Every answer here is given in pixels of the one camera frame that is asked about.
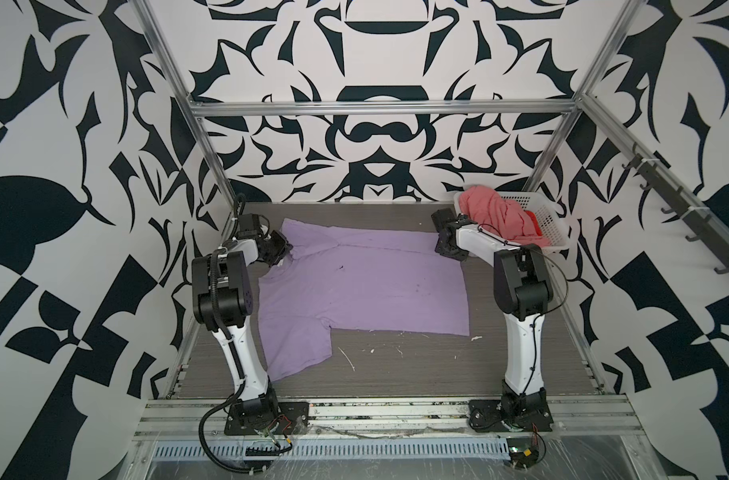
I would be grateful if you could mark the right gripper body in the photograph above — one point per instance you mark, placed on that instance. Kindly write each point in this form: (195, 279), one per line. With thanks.
(448, 252)

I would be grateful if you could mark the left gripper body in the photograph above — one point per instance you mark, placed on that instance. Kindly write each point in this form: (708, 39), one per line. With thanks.
(276, 247)

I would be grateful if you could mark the purple t-shirt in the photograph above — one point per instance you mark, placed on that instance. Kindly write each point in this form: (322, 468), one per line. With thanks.
(354, 279)

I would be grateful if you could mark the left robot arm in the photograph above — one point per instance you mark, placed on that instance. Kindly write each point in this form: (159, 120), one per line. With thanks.
(223, 303)

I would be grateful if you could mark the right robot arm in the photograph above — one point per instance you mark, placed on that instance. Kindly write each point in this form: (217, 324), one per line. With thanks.
(522, 290)

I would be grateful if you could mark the pink t-shirt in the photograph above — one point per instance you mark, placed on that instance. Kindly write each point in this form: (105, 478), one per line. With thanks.
(504, 218)

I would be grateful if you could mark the red t-shirt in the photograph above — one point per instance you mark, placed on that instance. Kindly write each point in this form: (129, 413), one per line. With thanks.
(534, 221)

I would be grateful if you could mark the white plastic laundry basket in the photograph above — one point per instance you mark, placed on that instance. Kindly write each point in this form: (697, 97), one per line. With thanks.
(550, 219)

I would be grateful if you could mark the small electronics board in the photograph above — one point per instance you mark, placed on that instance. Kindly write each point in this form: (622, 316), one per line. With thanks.
(525, 453)

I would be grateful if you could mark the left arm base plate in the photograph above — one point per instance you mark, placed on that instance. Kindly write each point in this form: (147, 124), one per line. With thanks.
(268, 417)

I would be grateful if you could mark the aluminium frame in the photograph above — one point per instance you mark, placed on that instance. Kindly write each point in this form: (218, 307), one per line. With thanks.
(378, 111)

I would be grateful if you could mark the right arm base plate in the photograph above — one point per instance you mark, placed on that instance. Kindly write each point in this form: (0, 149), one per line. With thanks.
(509, 414)

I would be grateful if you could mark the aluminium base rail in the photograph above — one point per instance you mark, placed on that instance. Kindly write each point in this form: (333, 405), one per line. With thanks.
(571, 415)

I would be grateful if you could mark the white cable duct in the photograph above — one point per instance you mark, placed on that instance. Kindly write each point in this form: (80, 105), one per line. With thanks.
(365, 449)

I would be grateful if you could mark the wall hook rail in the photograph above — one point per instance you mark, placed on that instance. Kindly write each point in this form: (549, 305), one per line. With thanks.
(680, 203)

